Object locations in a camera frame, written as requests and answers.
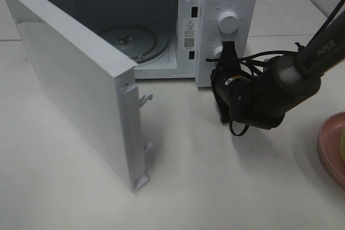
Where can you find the glass microwave turntable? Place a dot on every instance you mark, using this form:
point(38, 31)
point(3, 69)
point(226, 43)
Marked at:
point(142, 44)

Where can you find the white microwave oven body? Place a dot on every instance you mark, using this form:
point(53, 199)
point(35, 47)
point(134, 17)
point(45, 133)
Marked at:
point(176, 62)

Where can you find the sandwich with lettuce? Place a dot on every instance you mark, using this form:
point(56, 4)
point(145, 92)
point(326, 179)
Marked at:
point(342, 145)

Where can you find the upper white power knob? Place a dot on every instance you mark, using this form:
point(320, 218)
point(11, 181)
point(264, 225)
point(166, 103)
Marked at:
point(228, 22)

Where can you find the white microwave door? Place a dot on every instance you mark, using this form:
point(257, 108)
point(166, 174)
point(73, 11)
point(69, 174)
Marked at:
point(90, 81)

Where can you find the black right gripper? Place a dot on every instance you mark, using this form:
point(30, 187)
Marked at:
point(231, 87)

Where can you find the white warning label sticker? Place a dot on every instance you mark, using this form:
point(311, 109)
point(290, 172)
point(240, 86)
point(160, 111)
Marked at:
point(190, 30)

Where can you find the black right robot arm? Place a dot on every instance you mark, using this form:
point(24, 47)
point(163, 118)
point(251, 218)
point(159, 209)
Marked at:
point(258, 90)

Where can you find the pink round plate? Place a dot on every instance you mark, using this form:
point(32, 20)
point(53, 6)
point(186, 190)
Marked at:
point(328, 147)

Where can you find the lower white timer knob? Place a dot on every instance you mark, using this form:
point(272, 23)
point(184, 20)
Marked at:
point(217, 54)

